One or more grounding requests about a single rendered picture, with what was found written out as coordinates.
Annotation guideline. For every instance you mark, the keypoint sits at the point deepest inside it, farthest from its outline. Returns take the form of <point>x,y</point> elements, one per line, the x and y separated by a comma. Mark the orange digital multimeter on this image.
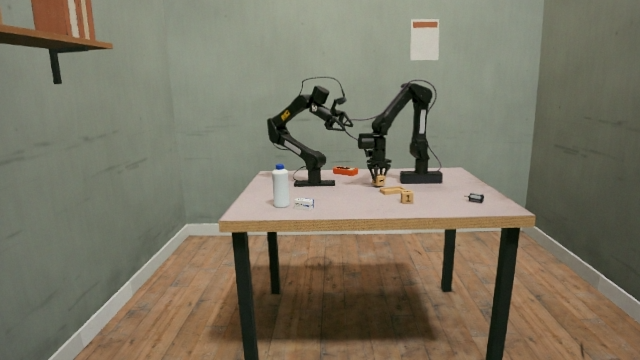
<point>348,171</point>

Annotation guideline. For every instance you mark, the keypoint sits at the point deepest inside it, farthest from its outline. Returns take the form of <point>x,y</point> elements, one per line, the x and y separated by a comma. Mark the blue and white small box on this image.
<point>303,203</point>

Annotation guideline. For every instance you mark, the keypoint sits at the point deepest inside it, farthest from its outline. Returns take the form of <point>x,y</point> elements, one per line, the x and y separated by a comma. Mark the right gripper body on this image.
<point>324,111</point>

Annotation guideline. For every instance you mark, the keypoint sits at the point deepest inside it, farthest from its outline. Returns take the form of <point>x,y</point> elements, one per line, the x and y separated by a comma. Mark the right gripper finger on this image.
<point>330,126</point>
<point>341,120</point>

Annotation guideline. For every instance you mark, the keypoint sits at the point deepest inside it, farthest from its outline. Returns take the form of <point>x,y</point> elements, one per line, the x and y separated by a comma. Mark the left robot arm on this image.
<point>418,147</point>

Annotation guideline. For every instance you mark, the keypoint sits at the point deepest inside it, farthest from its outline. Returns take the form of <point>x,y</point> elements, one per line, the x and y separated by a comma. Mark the white bottle with blue cap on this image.
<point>280,187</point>

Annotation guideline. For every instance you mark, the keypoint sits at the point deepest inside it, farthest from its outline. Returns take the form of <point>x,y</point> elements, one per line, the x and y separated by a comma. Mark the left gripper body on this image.
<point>378,158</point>

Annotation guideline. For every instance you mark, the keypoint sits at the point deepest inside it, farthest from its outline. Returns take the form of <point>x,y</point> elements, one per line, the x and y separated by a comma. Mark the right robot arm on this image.
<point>314,159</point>

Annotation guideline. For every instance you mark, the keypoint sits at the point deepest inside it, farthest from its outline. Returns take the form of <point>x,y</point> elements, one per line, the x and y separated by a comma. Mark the wooden number cube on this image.
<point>406,196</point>
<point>380,180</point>

